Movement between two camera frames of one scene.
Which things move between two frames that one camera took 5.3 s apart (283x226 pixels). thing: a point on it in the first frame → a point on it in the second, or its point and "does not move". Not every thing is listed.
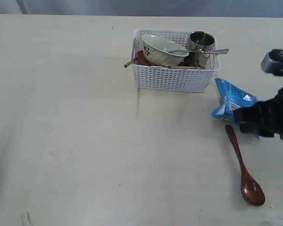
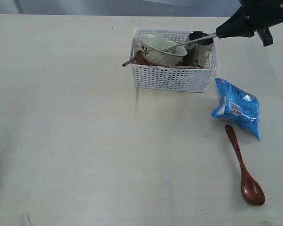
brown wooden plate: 141,59 does not move
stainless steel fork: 214,51 → 216,35
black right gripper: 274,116 → 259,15
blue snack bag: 230,98 does not move
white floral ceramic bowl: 155,52 does not move
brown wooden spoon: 252,191 does not move
